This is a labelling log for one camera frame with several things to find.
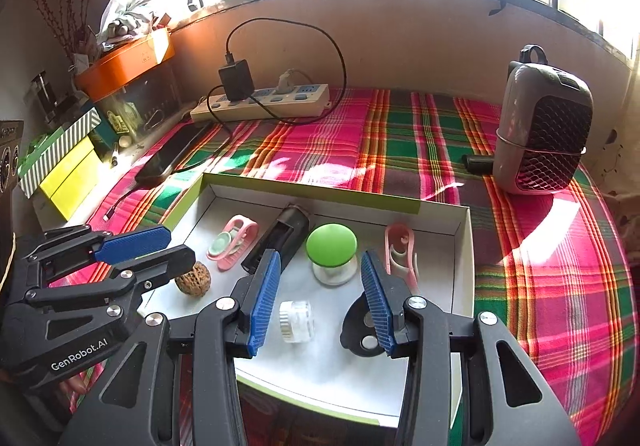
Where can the pink holder with round head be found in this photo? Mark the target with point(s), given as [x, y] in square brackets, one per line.
[232, 241]

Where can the green printed packet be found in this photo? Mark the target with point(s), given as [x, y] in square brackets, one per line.
[122, 118]

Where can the pink plastic clip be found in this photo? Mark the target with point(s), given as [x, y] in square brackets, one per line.
[400, 246]

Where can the white and green cardboard box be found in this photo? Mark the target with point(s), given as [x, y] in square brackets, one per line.
[320, 366]

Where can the black charger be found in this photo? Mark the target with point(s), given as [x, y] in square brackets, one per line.
[236, 78]

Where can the green white striped box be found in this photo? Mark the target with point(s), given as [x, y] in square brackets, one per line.
[60, 141]

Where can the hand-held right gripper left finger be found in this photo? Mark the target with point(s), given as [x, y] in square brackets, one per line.
[265, 301]

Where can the brown walnut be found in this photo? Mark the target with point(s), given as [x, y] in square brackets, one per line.
[192, 278]

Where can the orange tray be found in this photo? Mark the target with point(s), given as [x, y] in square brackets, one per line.
[125, 63]

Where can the black disc with metal magnets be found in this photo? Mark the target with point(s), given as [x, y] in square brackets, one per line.
[360, 331]

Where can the beige plug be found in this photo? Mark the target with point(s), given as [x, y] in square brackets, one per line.
[287, 81]

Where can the small black tube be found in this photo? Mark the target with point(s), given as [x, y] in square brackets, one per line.
[477, 162]

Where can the black smartphone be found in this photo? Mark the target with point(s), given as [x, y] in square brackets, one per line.
[170, 156]

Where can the crumpled white bag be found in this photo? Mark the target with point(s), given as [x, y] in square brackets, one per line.
[125, 16]

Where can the beige power strip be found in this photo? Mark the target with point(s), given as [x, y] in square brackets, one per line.
[300, 98]

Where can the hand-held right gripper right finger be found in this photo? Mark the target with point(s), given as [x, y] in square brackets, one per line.
[377, 306]

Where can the grey portable heater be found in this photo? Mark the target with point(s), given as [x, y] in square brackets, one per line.
[545, 136]

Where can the green mushroom-shaped stand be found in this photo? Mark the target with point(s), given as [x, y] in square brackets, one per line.
[332, 246]

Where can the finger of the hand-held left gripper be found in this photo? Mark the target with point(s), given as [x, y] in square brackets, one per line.
[160, 263]
[132, 243]

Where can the grey appliance panel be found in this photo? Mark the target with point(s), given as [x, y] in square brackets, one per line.
[10, 156]

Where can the black cylinder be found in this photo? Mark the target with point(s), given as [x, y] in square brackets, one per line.
[285, 233]

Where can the plaid tablecloth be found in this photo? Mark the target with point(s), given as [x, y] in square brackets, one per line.
[400, 141]

